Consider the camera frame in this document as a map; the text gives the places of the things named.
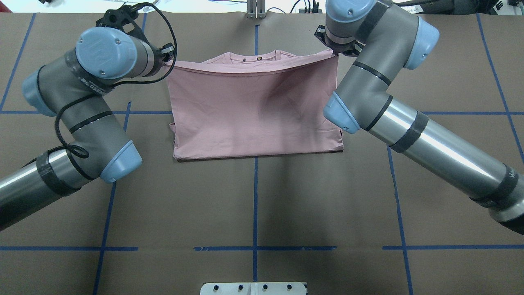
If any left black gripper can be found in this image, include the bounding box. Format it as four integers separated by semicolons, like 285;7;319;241
143;42;176;77

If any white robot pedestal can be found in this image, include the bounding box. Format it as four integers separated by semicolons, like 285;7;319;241
200;281;308;295

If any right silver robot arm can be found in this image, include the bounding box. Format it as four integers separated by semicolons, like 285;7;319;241
316;0;523;234

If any pink Snoopy t-shirt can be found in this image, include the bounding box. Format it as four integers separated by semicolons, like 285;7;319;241
167;49;344;161

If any aluminium frame post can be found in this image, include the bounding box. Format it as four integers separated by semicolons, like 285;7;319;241
246;0;267;19

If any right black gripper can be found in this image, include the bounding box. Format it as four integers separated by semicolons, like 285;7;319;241
314;25;363;57

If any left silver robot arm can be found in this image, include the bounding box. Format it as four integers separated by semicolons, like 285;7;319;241
0;27;177;230

